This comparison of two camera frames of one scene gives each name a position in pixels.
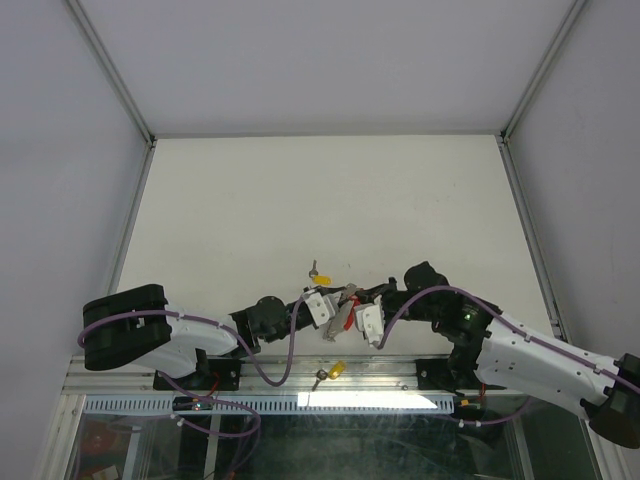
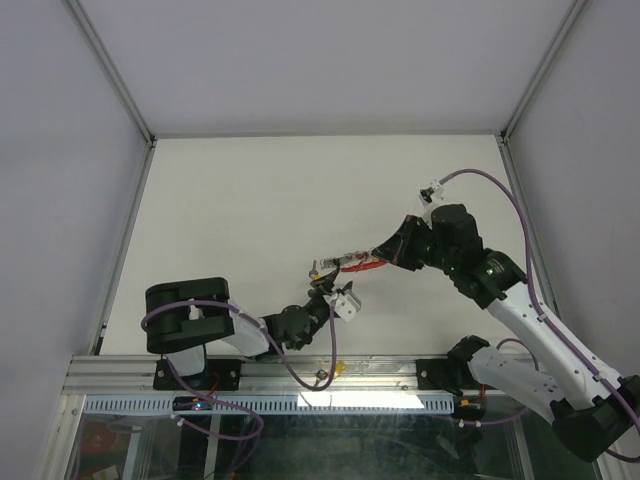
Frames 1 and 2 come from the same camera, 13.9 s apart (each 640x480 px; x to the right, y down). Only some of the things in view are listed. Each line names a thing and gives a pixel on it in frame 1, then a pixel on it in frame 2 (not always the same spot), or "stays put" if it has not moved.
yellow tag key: x=319 y=279 stays put
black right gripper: x=382 y=290 → x=396 y=248
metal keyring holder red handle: x=343 y=314 → x=352 y=261
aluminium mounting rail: x=277 y=375 stays put
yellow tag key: x=335 y=371 stays put
